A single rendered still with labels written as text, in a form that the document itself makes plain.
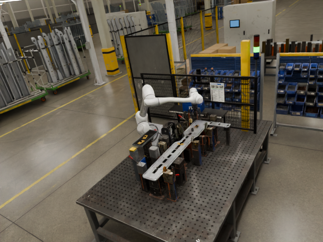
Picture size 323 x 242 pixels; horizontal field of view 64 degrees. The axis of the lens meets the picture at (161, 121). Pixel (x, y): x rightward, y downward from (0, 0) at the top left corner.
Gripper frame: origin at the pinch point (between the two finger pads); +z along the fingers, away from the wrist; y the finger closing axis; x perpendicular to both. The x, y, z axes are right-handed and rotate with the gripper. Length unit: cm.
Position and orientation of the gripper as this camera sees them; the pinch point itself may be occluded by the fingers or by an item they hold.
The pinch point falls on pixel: (195, 117)
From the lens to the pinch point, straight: 349.5
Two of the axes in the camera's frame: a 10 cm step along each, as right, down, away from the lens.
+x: 5.3, -4.4, 7.3
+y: 8.4, 1.2, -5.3
